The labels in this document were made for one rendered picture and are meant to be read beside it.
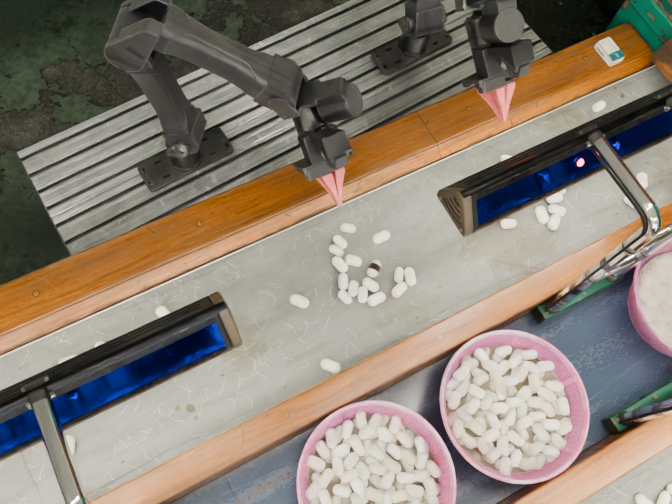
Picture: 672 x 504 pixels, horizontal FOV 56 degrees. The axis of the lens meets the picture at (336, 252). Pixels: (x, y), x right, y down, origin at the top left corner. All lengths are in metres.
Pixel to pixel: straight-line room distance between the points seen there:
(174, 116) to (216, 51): 0.22
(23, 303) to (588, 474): 1.03
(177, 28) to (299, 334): 0.56
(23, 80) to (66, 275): 1.36
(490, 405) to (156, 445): 0.59
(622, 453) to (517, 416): 0.18
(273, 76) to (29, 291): 0.58
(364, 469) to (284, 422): 0.16
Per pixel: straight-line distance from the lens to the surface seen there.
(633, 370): 1.40
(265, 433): 1.12
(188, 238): 1.23
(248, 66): 1.06
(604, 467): 1.24
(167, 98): 1.19
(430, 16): 1.47
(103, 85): 2.43
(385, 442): 1.17
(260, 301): 1.20
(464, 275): 1.26
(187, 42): 1.05
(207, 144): 1.42
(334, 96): 1.07
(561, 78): 1.53
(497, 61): 1.22
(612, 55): 1.59
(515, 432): 1.21
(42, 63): 2.55
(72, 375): 0.82
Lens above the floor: 1.88
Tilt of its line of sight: 68 degrees down
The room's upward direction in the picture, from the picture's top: 10 degrees clockwise
